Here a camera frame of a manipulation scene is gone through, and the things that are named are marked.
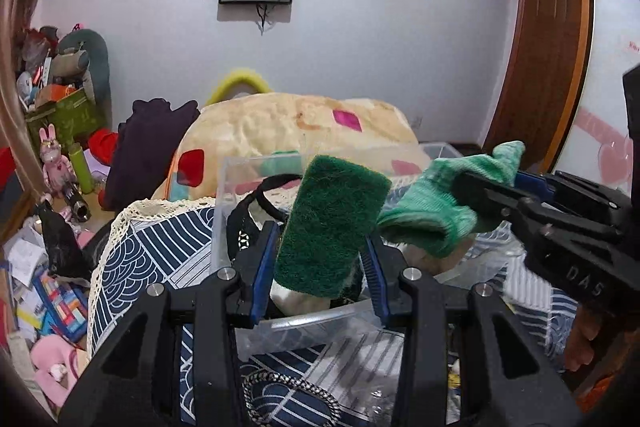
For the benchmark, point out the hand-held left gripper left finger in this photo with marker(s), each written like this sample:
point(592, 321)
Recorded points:
point(263, 266)

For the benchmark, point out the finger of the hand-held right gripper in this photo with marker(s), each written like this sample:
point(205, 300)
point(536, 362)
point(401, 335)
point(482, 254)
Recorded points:
point(535, 186)
point(487, 198)

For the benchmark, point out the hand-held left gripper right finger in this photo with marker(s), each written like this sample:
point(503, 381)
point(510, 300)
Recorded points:
point(373, 273)

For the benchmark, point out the green knitted sock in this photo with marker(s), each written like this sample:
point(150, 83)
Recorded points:
point(440, 202)

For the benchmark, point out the green scouring sponge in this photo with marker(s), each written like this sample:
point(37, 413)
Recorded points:
point(327, 227)

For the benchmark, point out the clear plastic box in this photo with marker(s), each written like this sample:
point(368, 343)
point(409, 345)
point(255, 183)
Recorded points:
point(320, 322)

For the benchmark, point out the person's right hand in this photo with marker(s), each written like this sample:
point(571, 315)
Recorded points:
point(580, 341)

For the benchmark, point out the black headband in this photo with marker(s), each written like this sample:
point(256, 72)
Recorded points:
point(250, 217)

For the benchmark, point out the clear plastic container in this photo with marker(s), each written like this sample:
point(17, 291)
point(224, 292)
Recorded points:
point(442, 153)

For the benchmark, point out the blue wave-pattern cloth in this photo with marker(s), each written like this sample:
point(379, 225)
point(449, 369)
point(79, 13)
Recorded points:
point(150, 257)

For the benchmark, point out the cream quilt with pink diamonds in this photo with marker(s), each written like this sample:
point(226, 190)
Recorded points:
point(280, 127)

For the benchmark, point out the wooden door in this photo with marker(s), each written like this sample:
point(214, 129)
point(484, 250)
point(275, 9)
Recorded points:
point(545, 37)

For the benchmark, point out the dark purple garment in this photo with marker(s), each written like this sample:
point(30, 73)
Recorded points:
point(145, 152)

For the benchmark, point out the yellow fuzzy hoop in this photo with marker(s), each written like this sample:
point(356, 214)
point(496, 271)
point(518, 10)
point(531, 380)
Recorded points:
point(239, 82)

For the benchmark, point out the black flashlight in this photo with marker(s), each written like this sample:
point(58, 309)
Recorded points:
point(75, 203)

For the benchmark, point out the red cloth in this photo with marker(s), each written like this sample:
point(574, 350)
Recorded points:
point(102, 146)

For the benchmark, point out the black plastic bag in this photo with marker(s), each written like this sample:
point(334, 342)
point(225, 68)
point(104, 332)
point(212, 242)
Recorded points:
point(60, 242)

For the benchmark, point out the colourful book box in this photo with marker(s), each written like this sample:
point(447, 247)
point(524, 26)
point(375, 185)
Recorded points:
point(62, 307)

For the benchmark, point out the green bottle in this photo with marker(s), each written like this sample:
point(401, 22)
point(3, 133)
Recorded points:
point(80, 167)

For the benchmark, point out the pink plush slipper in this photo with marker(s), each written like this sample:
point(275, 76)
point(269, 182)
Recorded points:
point(55, 364)

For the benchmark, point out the pink rabbit figure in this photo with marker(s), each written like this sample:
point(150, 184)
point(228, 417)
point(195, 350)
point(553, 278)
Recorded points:
point(54, 159)

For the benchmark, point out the green cardboard box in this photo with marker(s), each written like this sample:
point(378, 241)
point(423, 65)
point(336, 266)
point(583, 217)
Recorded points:
point(65, 114)

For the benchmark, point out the grey plush toy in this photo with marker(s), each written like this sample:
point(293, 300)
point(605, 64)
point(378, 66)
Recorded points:
point(82, 62)

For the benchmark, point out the brown curtain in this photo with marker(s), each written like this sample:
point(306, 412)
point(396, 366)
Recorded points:
point(25, 7)

